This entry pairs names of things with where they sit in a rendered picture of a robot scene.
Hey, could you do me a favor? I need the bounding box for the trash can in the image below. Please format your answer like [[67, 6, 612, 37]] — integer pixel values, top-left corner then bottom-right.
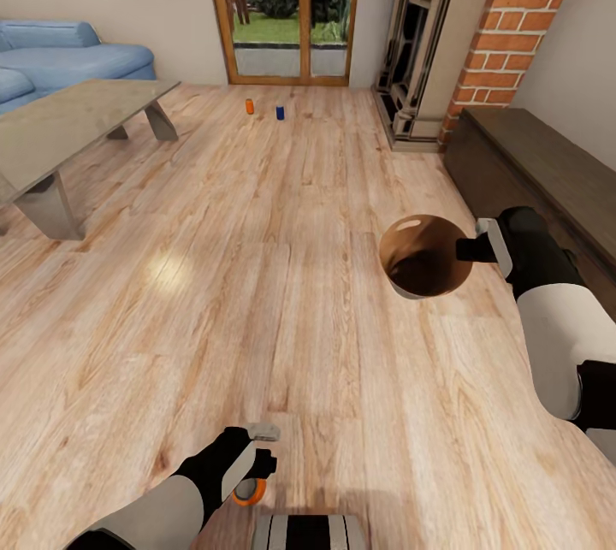
[[378, 214, 473, 299]]

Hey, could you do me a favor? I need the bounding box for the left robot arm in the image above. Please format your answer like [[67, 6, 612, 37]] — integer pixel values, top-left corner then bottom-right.
[[63, 423, 281, 550]]

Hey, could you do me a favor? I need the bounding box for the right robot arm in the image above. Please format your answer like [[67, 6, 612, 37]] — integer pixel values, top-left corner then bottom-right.
[[455, 206, 616, 466]]

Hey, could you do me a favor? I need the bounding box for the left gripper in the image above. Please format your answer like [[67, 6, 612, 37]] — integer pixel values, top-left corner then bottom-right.
[[245, 448, 276, 479]]

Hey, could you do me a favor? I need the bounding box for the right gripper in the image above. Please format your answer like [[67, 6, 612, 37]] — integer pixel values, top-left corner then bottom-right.
[[455, 233, 498, 263]]

